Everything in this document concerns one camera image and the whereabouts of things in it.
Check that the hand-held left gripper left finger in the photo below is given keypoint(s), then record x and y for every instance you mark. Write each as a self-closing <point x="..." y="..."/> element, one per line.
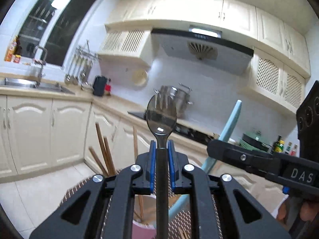
<point x="152" y="164"/>

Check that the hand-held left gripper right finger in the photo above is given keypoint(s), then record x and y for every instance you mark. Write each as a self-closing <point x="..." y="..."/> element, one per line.
<point x="171" y="164"/>

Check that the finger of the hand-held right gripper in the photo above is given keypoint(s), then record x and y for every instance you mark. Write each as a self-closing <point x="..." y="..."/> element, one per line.
<point x="231" y="154"/>

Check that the pile of wooden chopsticks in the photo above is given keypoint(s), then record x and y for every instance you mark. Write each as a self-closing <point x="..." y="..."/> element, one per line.
<point x="101" y="142"/>

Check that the pink utensil holder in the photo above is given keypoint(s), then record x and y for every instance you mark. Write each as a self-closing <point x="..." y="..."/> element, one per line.
<point x="143" y="231"/>

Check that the person's right hand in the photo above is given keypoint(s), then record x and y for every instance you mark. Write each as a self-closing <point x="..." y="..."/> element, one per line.
<point x="282" y="211"/>

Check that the small seasoning bottle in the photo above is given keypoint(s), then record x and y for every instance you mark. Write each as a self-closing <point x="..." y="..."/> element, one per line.
<point x="288" y="148"/>
<point x="294" y="150"/>

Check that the green cooking appliance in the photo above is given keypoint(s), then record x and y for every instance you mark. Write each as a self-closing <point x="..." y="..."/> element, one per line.
<point x="251" y="140"/>

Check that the condiment bottles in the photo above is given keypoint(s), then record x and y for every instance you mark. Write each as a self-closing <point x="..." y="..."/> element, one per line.
<point x="280" y="146"/>

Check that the steel pot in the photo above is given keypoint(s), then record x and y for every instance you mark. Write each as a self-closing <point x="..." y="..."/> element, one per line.
<point x="164" y="92"/>
<point x="183" y="99"/>

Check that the red container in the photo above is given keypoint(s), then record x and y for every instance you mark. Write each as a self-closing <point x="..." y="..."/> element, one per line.
<point x="108" y="88"/>

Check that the round wooden board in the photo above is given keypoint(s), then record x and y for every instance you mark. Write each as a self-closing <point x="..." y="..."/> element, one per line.
<point x="139" y="77"/>

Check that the black jug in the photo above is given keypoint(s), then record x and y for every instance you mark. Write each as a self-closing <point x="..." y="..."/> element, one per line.
<point x="99" y="86"/>

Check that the beige kitchen countertop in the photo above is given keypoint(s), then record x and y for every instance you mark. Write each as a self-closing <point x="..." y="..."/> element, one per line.
<point x="82" y="95"/>

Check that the hanging steel ladle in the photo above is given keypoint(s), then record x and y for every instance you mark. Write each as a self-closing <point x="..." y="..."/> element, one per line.
<point x="67" y="78"/>
<point x="83" y="77"/>
<point x="74" y="79"/>

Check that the range hood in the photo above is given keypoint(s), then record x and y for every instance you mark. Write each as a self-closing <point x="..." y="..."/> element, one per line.
<point x="179" y="44"/>

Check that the cream lower kitchen cabinets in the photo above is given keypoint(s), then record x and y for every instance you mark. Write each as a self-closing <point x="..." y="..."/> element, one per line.
<point x="30" y="129"/>

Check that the cream kitchen cabinets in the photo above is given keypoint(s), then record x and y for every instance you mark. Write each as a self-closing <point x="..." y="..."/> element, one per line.
<point x="236" y="12"/>
<point x="30" y="129"/>

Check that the cream upper kitchen cabinets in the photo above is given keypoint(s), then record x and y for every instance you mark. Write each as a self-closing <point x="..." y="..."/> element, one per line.
<point x="236" y="12"/>

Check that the steel sink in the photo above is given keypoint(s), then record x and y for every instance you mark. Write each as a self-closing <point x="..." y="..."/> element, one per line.
<point x="22" y="83"/>

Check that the steel faucet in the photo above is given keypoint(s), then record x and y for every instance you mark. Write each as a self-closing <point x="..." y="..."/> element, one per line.
<point x="39" y="52"/>

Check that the kitchen window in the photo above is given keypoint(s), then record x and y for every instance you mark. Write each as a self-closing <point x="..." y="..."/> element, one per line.
<point x="67" y="29"/>

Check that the orange packet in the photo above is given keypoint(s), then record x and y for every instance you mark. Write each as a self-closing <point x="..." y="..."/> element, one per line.
<point x="11" y="52"/>

